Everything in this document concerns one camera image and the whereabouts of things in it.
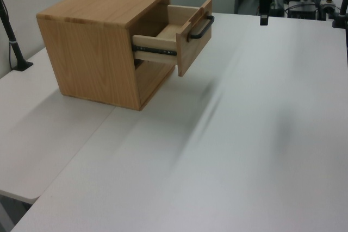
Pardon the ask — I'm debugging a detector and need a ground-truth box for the silver clamp with black knob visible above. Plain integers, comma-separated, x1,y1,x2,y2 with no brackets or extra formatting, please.
319,0,338,14

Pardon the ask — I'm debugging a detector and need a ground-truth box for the black bar drawer handle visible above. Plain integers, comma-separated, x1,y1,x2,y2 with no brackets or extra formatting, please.
187,15,215,40

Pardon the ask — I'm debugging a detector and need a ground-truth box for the wooden drawer with recessed pull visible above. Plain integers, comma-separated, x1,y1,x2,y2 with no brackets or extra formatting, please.
135,59,175,108

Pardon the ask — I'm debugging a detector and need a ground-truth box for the black electronics box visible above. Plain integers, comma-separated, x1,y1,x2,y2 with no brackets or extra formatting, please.
288,8,318,20

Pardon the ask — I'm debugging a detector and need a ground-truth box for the black camera stand pole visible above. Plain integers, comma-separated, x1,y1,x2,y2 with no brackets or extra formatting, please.
331,0,348,29
0,0,34,72

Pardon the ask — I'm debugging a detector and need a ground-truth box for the black drawer slide rail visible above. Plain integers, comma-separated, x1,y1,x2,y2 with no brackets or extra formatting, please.
132,42,178,57

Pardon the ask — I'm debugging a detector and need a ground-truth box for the wooden drawer cabinet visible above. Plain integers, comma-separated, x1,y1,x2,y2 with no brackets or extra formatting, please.
36,0,175,112

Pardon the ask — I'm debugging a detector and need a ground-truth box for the wooden drawer with bar handle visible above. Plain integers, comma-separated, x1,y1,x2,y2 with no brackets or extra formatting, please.
132,0,213,78

